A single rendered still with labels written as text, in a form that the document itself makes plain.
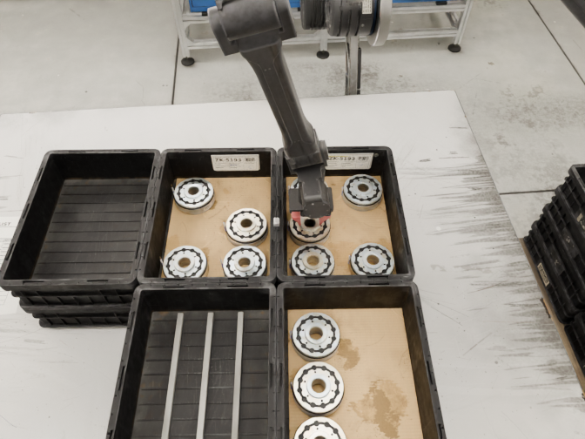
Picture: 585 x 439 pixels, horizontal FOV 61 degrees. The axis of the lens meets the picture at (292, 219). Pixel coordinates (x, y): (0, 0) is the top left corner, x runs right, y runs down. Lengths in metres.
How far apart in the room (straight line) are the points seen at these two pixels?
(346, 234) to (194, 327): 0.43
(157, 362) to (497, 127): 2.28
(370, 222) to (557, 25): 2.81
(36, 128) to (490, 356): 1.56
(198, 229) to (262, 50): 0.64
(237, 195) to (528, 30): 2.78
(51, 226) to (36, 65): 2.18
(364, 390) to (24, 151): 1.30
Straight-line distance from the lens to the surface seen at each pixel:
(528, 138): 2.94
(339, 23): 1.37
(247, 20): 0.71
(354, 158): 1.32
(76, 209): 1.41
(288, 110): 0.86
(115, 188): 1.42
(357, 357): 1.10
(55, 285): 1.17
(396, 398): 1.09
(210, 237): 1.25
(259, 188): 1.34
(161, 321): 1.16
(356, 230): 1.26
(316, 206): 1.01
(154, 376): 1.12
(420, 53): 3.32
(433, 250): 1.42
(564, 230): 2.01
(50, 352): 1.37
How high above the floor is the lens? 1.85
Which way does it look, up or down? 54 degrees down
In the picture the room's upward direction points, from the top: straight up
